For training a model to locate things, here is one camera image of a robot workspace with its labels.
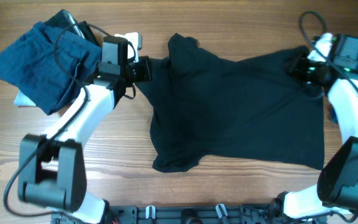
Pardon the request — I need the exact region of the black t-shirt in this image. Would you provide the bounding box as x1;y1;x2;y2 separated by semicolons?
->
138;34;324;173

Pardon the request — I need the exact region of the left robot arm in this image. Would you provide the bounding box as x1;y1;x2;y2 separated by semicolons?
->
11;32;151;223

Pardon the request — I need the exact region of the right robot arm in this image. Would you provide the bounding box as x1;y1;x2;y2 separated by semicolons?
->
268;32;358;223

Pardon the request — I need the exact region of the folded dark blue garment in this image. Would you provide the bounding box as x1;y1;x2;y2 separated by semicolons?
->
0;22;101;115

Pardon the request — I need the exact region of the left black cable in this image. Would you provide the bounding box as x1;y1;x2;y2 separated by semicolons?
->
3;22;138;218

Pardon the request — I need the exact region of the left white rail clip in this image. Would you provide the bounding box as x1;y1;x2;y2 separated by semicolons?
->
145;205;156;220

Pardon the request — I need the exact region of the white rail clip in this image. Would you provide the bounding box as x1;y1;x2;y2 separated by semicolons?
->
145;205;156;220
215;203;229;224

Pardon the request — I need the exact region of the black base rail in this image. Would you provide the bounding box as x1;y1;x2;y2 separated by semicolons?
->
50;203;276;224

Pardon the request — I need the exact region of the right white rail clip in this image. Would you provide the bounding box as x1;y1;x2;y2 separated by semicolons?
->
215;203;229;224

